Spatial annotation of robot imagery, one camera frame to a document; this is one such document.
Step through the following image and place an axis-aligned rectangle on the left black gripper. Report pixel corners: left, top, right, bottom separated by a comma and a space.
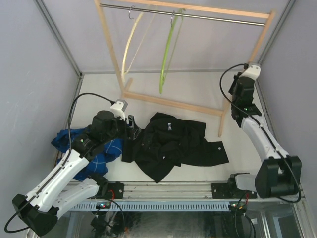
102, 113, 141, 144

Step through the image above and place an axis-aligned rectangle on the black shirt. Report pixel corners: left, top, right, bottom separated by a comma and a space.
121, 113, 229, 183

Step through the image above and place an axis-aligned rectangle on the blue plaid shirt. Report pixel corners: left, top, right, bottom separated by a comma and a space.
51, 125, 124, 181

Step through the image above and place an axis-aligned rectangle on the wooden clothes rack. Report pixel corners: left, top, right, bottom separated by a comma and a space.
90, 0, 276, 137

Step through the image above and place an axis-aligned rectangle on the green hanger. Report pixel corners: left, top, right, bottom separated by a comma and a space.
159, 8, 186, 94

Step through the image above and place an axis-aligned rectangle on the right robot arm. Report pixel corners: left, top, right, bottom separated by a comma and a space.
227, 73, 302, 200

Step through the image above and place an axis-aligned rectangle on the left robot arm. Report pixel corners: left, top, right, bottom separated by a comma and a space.
12, 111, 141, 236

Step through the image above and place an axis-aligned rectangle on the cream hanger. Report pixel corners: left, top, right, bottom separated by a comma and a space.
121, 5, 155, 77

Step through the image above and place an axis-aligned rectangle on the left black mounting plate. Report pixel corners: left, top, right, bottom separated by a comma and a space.
95, 182, 124, 200

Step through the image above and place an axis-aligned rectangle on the black mounting plate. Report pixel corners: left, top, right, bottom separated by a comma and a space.
211, 182, 246, 199
95, 182, 124, 200

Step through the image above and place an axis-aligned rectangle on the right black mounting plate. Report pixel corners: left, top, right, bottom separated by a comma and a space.
211, 182, 246, 199

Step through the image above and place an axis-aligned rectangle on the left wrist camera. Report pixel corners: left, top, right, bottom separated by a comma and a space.
110, 99, 128, 121

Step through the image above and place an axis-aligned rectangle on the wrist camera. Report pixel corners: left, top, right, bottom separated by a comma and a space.
240, 63, 261, 80
110, 99, 128, 121

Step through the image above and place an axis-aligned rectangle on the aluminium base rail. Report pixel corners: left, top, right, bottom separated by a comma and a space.
61, 180, 307, 201

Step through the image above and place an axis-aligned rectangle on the left camera cable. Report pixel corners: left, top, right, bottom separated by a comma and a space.
3, 93, 116, 233

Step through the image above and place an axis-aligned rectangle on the camera cable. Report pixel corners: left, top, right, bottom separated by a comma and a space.
219, 63, 302, 203
3, 93, 116, 233

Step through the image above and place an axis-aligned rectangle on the grey slotted cable duct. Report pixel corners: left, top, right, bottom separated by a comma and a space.
70, 200, 237, 212

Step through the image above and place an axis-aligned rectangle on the right camera cable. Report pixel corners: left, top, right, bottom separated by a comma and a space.
219, 63, 302, 203

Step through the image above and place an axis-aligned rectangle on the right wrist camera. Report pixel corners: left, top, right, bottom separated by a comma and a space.
240, 63, 261, 80

